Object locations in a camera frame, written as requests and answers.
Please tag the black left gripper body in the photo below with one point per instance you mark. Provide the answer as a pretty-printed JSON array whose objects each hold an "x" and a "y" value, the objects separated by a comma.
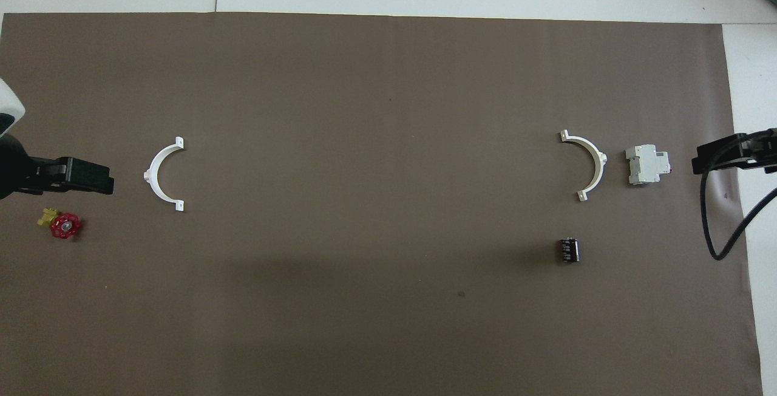
[{"x": 61, "y": 174}]

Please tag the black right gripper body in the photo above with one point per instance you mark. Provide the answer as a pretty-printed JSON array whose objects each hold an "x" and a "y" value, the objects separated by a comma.
[{"x": 743, "y": 152}]

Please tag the white half pipe clamp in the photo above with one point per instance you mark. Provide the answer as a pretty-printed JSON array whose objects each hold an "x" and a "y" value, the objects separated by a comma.
[
  {"x": 148, "y": 175},
  {"x": 600, "y": 162}
]

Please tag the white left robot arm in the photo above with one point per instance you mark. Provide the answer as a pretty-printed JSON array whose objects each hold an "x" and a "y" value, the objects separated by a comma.
[{"x": 9, "y": 165}]

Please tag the red handwheel brass valve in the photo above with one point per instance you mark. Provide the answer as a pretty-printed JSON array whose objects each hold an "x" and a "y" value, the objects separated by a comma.
[{"x": 65, "y": 225}]

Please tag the white circuit breaker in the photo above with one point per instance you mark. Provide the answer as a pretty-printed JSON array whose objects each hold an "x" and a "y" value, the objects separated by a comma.
[{"x": 646, "y": 165}]

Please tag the black cylindrical capacitor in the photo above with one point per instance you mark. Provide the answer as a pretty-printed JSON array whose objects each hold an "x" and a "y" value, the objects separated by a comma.
[{"x": 568, "y": 250}]

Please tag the brown table mat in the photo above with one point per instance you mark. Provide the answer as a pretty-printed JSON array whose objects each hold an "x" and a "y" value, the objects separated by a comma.
[{"x": 388, "y": 110}]

